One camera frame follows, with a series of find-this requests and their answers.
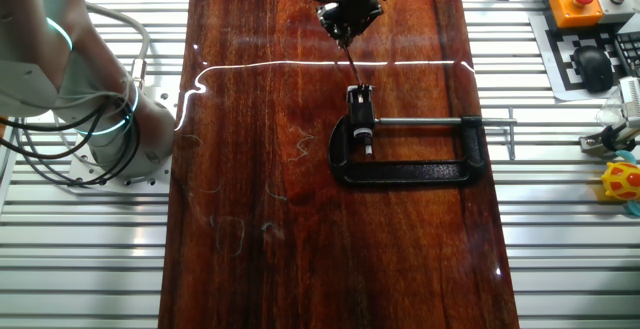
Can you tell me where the black red pencil pink eraser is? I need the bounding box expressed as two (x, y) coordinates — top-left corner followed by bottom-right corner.
(341, 42), (363, 88)

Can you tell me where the black metal C-clamp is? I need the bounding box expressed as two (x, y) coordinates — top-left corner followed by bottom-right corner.
(327, 107), (519, 188)

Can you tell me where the black white marker sheet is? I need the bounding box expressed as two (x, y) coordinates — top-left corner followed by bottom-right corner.
(528, 11), (632, 103)

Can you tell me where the orange emergency stop box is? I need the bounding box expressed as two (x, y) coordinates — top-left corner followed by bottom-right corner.
(548, 0), (605, 30)

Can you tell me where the glossy wood grain mat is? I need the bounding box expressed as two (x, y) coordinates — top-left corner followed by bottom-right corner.
(157, 0), (521, 329)

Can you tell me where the black computer mouse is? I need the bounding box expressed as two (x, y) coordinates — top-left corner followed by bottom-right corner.
(571, 44), (616, 95)

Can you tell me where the grey box red emergency button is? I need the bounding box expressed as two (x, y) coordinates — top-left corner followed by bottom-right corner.
(594, 0), (640, 25)

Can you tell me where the black keyboard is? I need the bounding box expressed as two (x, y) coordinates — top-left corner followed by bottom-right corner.
(613, 28), (640, 78)

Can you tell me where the yellow orange toy turtle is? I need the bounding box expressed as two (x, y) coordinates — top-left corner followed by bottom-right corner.
(599, 149), (640, 218)

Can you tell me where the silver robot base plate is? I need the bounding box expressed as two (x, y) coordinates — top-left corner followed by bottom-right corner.
(67, 85), (175, 189)

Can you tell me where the grey cable with metal connector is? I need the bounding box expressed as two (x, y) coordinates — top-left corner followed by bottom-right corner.
(83, 0), (152, 91)

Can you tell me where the silver depth camera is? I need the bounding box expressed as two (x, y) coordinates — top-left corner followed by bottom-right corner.
(618, 75), (640, 131)

